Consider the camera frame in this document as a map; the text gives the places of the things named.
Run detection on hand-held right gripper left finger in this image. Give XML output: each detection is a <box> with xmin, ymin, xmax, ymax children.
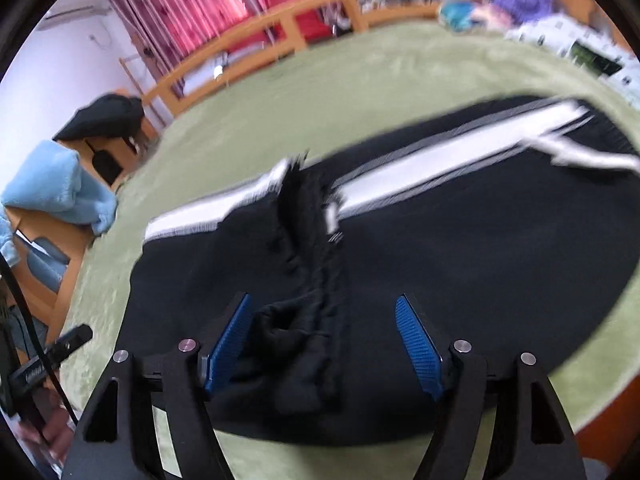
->
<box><xmin>62</xmin><ymin>292</ymin><xmax>253</xmax><ymax>480</ymax></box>

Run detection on red chair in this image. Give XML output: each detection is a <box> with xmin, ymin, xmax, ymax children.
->
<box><xmin>222</xmin><ymin>10</ymin><xmax>273</xmax><ymax>58</ymax></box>
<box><xmin>265</xmin><ymin>0</ymin><xmax>333</xmax><ymax>43</ymax></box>

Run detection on light blue fleece towel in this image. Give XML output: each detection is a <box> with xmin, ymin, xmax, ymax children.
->
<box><xmin>0</xmin><ymin>141</ymin><xmax>118</xmax><ymax>236</ymax></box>

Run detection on colourful geometric pillow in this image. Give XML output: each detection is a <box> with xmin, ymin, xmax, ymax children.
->
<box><xmin>439</xmin><ymin>0</ymin><xmax>512</xmax><ymax>32</ymax></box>

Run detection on black pants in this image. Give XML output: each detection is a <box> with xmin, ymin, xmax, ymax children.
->
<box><xmin>117</xmin><ymin>95</ymin><xmax>640</xmax><ymax>448</ymax></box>

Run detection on black jacket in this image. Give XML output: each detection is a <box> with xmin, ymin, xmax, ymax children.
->
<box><xmin>52</xmin><ymin>94</ymin><xmax>146</xmax><ymax>142</ymax></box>

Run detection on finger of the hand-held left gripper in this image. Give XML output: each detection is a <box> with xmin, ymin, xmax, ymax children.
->
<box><xmin>10</xmin><ymin>324</ymin><xmax>94</xmax><ymax>397</ymax></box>

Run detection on person's left hand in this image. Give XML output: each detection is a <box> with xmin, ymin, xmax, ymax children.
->
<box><xmin>21</xmin><ymin>400</ymin><xmax>77</xmax><ymax>467</ymax></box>

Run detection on wooden coat rack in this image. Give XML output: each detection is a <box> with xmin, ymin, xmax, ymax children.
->
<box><xmin>119</xmin><ymin>50</ymin><xmax>167</xmax><ymax>132</ymax></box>

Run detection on dark green pouch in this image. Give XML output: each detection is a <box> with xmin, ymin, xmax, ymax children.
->
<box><xmin>567</xmin><ymin>40</ymin><xmax>624</xmax><ymax>77</ymax></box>

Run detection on white air conditioner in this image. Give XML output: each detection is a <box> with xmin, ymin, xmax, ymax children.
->
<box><xmin>40</xmin><ymin>5</ymin><xmax>109</xmax><ymax>24</ymax></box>

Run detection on black cable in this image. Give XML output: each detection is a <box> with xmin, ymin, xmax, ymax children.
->
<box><xmin>0</xmin><ymin>254</ymin><xmax>82</xmax><ymax>427</ymax></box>

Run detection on wooden bed frame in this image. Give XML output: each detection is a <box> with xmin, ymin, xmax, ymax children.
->
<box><xmin>0</xmin><ymin>0</ymin><xmax>640</xmax><ymax>461</ymax></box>

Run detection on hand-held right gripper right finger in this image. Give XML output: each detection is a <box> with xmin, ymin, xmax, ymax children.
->
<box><xmin>395</xmin><ymin>294</ymin><xmax>586</xmax><ymax>480</ymax></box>

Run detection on green plush blanket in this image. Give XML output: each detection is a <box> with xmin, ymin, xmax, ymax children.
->
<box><xmin>60</xmin><ymin>20</ymin><xmax>640</xmax><ymax>480</ymax></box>

